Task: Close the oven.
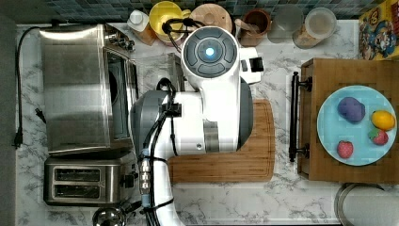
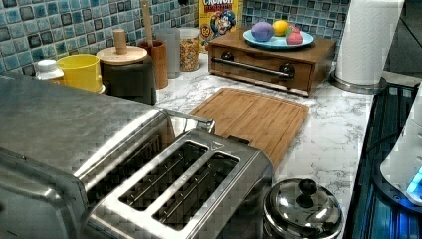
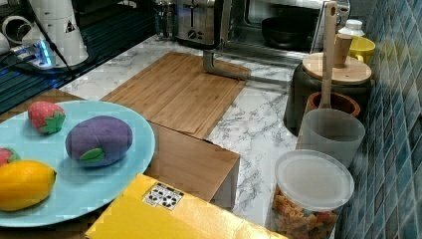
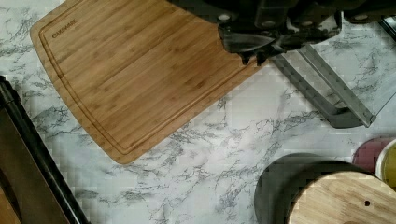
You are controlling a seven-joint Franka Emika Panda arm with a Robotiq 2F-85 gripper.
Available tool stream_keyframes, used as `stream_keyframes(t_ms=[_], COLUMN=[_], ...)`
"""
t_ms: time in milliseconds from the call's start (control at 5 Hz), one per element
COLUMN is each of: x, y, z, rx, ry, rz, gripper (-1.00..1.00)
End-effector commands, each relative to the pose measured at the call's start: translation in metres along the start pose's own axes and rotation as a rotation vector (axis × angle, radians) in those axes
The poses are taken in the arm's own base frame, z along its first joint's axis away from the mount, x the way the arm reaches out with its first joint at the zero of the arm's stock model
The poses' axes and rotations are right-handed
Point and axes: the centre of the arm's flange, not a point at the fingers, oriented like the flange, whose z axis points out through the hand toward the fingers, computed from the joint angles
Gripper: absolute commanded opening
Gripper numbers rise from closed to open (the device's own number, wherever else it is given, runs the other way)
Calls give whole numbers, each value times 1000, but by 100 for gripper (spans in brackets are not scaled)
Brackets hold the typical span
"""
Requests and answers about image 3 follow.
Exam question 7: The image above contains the yellow plush lemon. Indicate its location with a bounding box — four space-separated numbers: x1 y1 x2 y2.
0 160 57 211

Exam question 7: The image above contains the glass oven door with handle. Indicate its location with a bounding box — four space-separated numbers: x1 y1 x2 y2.
202 43 308 88

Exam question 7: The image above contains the black cable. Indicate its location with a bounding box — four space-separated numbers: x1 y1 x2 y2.
19 0 79 81

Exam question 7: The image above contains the stainless toaster oven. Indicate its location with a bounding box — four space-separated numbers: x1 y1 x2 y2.
217 0 350 54

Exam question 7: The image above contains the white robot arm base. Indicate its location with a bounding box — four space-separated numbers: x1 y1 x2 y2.
22 0 89 70

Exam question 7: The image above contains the bamboo cutting board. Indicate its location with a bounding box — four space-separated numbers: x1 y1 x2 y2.
103 52 246 139

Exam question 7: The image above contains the wooden box stand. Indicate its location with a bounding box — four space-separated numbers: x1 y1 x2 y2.
0 88 241 239

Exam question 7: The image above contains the black pan in oven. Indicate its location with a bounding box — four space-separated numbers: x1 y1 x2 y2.
261 16 317 51

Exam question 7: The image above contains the red plush strawberry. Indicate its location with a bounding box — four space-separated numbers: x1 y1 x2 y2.
28 102 66 134

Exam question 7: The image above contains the brown ceramic utensil pot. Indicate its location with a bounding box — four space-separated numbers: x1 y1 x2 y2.
305 92 360 118

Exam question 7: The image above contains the white capped bottle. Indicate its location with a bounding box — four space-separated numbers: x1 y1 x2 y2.
338 19 365 37

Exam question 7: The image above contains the light blue plate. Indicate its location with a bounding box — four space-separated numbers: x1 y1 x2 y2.
0 101 155 227

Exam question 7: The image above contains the wooden spoon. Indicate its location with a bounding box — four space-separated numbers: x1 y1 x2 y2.
318 1 337 109

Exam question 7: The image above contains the yellow mug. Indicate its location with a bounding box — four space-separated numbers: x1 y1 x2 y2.
334 34 375 64

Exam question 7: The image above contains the red plush fruit at edge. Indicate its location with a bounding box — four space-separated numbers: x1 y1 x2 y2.
0 147 21 166

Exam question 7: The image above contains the purple plush eggplant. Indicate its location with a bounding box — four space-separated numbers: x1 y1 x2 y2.
65 116 133 167

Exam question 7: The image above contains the frosted plastic cup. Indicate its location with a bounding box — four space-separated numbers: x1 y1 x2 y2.
298 109 365 167

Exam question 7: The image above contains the silver toaster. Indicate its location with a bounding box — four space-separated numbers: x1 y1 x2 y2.
175 0 224 50

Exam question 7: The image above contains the yellow cardboard box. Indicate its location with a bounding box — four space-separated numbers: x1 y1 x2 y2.
86 174 288 239

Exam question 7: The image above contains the plastic pasta container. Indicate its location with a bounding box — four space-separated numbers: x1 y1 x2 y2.
272 149 354 239

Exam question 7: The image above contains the black canister with wooden lid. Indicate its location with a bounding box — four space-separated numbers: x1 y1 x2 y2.
283 53 372 135

